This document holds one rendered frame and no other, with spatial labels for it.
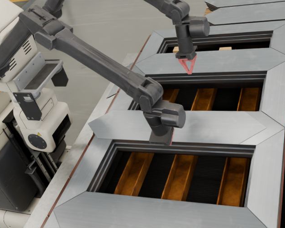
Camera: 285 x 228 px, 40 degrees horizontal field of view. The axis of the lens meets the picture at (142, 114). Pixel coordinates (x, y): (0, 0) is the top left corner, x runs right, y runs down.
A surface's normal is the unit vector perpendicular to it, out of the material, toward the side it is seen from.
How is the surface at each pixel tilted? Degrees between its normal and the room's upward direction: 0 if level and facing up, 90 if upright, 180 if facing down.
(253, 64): 0
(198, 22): 81
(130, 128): 0
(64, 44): 84
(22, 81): 90
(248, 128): 0
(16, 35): 84
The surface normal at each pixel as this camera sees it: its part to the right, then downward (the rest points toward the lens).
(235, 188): -0.25, -0.75
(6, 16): 0.43, -0.54
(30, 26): -0.47, 0.53
